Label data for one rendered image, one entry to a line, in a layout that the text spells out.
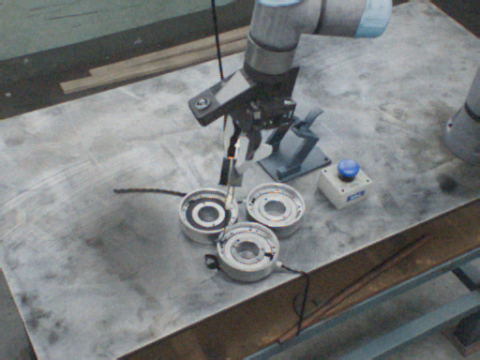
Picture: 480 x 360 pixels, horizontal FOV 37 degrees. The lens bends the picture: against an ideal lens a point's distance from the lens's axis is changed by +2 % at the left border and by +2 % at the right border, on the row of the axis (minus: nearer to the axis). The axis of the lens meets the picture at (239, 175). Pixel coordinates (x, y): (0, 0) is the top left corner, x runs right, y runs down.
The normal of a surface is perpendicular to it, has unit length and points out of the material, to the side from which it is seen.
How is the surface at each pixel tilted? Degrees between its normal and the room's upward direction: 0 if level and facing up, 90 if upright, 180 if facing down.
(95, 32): 90
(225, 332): 0
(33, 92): 0
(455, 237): 0
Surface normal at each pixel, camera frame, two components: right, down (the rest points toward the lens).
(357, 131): 0.06, -0.69
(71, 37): 0.49, 0.64
